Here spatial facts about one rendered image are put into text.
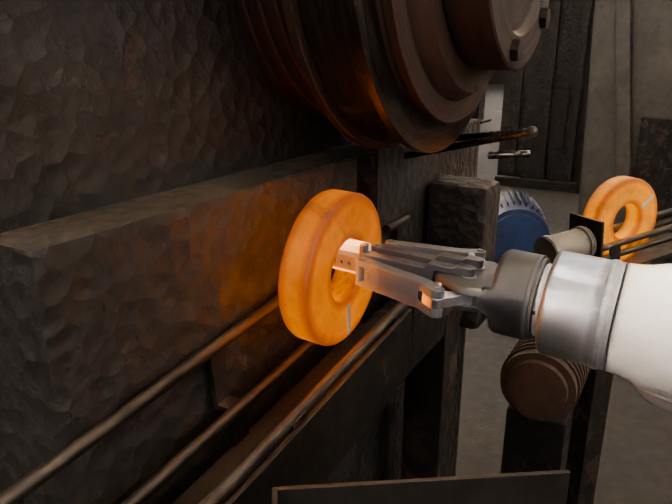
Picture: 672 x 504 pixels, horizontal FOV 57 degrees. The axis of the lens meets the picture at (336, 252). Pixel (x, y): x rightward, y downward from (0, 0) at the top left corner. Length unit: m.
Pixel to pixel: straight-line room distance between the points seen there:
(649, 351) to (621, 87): 2.98
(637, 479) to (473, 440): 0.40
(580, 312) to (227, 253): 0.31
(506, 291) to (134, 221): 0.30
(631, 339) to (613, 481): 1.25
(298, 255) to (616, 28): 3.02
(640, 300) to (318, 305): 0.27
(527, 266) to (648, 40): 2.95
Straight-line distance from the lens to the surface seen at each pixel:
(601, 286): 0.51
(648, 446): 1.90
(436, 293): 0.51
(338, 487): 0.44
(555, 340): 0.52
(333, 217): 0.57
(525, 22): 0.78
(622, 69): 3.44
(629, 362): 0.52
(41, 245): 0.46
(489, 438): 1.79
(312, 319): 0.57
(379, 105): 0.61
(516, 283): 0.52
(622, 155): 3.46
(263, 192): 0.62
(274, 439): 0.54
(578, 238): 1.14
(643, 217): 1.25
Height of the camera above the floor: 0.99
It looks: 18 degrees down
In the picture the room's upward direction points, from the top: straight up
